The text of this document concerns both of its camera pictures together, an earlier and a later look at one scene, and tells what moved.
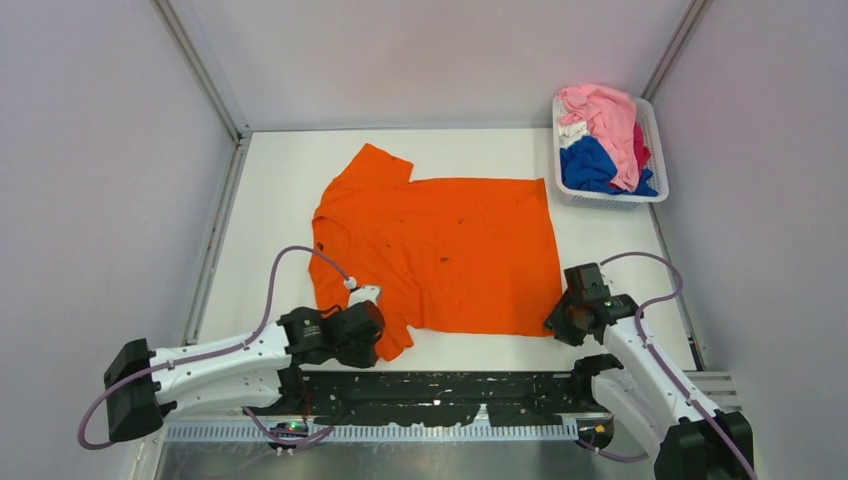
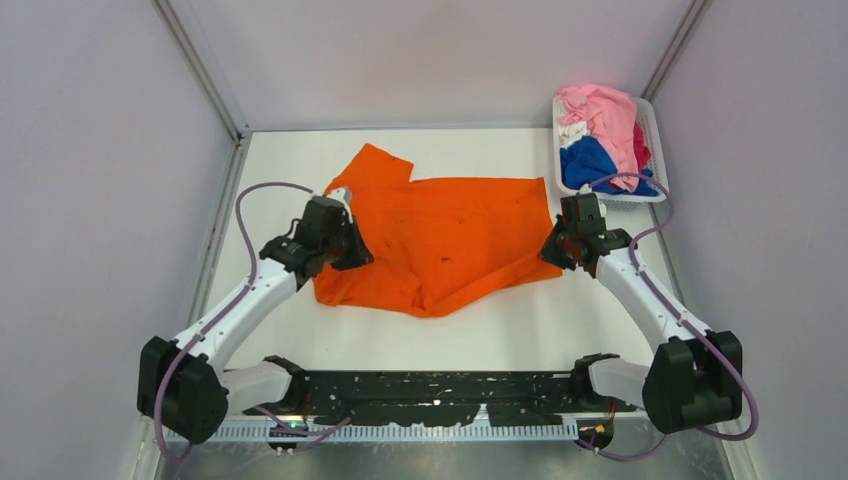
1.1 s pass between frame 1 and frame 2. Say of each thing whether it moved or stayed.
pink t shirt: stayed
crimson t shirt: stayed
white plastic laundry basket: stayed
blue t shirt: stayed
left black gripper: moved
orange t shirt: moved
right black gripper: moved
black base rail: stayed
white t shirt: stayed
